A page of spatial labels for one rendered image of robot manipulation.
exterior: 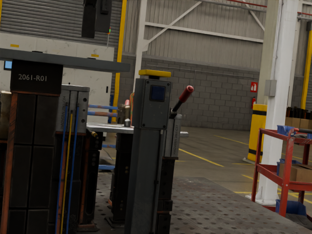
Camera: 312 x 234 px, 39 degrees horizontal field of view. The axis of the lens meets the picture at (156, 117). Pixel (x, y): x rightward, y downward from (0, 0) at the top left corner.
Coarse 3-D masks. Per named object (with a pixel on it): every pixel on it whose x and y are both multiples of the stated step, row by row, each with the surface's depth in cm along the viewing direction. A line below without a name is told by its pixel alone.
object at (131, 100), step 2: (132, 94) 148; (130, 96) 148; (132, 96) 147; (130, 98) 148; (132, 98) 147; (130, 100) 148; (132, 100) 147; (130, 102) 148; (132, 102) 147; (130, 104) 148; (132, 104) 147; (130, 106) 147; (132, 106) 147; (130, 108) 147; (132, 108) 147; (130, 110) 147; (132, 110) 147; (130, 112) 147; (130, 114) 147; (130, 116) 146; (130, 118) 146; (130, 120) 146; (130, 124) 146
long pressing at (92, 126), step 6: (90, 126) 121; (96, 126) 121; (102, 126) 122; (108, 126) 124; (114, 126) 130; (120, 126) 134; (132, 126) 136; (114, 132) 123; (120, 132) 124; (126, 132) 124; (132, 132) 125; (180, 132) 130; (186, 132) 131
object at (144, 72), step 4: (140, 72) 100; (144, 72) 97; (148, 72) 96; (152, 72) 97; (156, 72) 97; (160, 72) 97; (164, 72) 98; (168, 72) 98; (152, 76) 99; (156, 76) 99; (160, 76) 98; (164, 76) 98; (168, 76) 98
